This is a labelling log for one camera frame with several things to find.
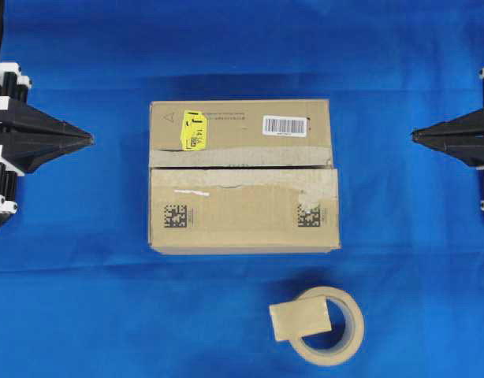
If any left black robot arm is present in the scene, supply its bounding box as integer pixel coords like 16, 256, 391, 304
0, 1, 94, 217

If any blue table cloth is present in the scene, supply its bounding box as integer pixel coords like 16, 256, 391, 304
0, 1, 484, 377

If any beige tape roll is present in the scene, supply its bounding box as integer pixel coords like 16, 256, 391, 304
290, 286, 365, 366

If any white barcode label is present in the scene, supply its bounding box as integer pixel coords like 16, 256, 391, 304
262, 115, 308, 138

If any brown cardboard box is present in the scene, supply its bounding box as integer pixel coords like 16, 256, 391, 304
147, 99, 341, 255

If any yellow sticker label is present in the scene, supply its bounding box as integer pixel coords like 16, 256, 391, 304
180, 110, 208, 151

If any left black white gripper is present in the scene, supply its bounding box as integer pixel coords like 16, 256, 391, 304
0, 62, 94, 215

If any beige tape piece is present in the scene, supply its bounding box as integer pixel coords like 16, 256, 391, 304
269, 295, 332, 342

